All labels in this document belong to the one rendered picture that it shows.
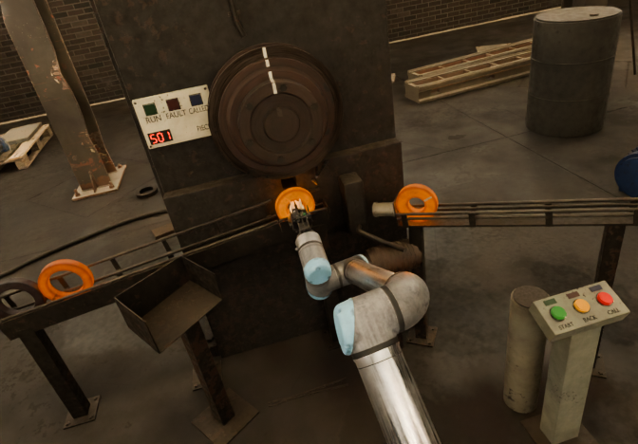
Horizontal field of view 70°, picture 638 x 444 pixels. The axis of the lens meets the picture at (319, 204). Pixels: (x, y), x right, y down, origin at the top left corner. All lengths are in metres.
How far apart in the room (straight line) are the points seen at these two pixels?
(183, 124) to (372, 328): 1.03
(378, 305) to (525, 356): 0.80
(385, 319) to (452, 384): 1.00
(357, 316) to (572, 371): 0.81
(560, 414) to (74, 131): 3.92
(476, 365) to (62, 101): 3.63
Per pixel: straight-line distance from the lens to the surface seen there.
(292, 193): 1.74
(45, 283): 1.97
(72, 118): 4.35
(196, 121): 1.72
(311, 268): 1.50
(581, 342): 1.57
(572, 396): 1.75
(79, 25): 7.85
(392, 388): 1.07
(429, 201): 1.73
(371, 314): 1.06
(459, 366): 2.09
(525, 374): 1.82
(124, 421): 2.27
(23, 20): 4.27
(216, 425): 2.06
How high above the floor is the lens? 1.60
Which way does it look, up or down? 29 degrees down
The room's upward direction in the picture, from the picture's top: 10 degrees counter-clockwise
